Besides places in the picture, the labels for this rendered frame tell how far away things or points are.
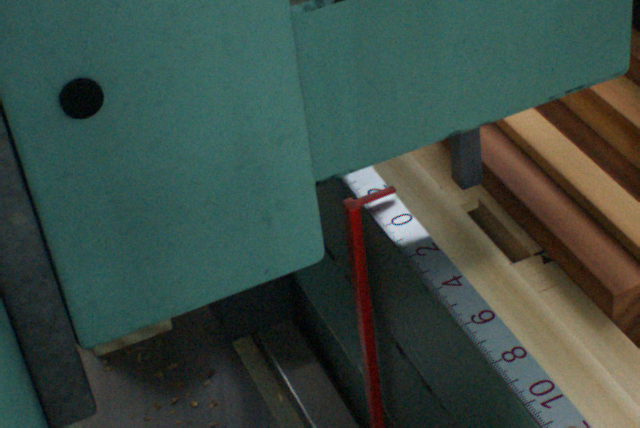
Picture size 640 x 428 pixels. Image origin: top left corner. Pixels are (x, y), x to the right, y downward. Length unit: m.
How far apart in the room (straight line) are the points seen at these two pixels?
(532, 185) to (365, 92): 0.11
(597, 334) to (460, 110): 0.09
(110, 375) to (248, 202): 0.31
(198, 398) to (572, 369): 0.26
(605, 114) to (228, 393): 0.24
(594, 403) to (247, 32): 0.16
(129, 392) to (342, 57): 0.30
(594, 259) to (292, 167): 0.14
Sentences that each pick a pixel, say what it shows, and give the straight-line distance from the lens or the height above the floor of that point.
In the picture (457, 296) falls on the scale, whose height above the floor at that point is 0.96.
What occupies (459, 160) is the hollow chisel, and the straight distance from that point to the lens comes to 0.47.
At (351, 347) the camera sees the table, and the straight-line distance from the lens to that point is 0.56.
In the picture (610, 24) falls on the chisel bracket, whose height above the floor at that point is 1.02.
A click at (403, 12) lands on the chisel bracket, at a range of 0.39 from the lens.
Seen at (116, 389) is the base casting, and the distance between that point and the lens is 0.64.
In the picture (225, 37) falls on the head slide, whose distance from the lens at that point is 0.32.
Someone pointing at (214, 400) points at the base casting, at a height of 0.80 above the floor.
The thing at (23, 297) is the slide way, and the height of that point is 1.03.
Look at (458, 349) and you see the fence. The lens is 0.42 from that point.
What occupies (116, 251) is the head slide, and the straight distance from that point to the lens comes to 0.35.
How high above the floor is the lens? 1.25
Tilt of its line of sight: 38 degrees down
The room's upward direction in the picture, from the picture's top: 8 degrees counter-clockwise
